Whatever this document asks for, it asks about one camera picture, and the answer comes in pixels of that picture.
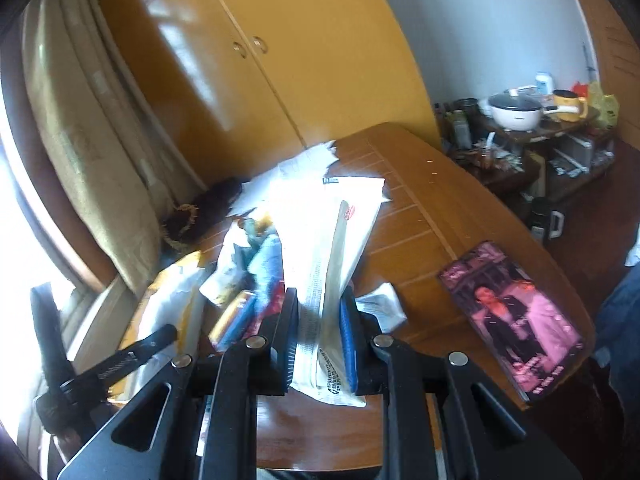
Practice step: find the colourful cloth pack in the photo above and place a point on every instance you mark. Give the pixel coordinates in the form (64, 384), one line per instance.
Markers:
(234, 321)

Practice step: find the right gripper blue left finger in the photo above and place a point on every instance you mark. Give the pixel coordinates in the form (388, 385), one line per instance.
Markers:
(288, 330)

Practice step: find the pink photo book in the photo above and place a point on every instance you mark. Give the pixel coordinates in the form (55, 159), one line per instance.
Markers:
(531, 338)

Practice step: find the dark fringed cloth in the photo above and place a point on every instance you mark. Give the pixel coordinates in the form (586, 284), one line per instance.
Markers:
(189, 222)

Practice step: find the stack of white papers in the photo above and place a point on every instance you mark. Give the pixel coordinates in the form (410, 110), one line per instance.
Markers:
(311, 164)

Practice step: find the yellow mug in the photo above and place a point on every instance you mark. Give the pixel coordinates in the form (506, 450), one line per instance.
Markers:
(571, 106)

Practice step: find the white rice cooker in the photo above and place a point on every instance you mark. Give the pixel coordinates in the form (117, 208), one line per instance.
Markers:
(515, 113)

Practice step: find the white printed plastic bag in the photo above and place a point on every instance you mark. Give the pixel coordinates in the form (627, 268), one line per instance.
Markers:
(324, 226)

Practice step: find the dark wooden side shelf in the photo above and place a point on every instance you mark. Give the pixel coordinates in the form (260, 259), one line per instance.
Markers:
(552, 161)

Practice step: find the yellow wooden cabinet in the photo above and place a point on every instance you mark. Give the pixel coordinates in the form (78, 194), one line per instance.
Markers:
(240, 85)

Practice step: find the white box with yellow tape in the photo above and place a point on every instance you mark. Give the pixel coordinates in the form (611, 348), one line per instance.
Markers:
(173, 298)

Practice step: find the tan patterned curtain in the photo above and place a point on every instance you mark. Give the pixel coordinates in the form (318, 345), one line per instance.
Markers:
(114, 159)

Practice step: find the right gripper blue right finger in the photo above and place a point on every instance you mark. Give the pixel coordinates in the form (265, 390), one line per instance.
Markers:
(349, 323)

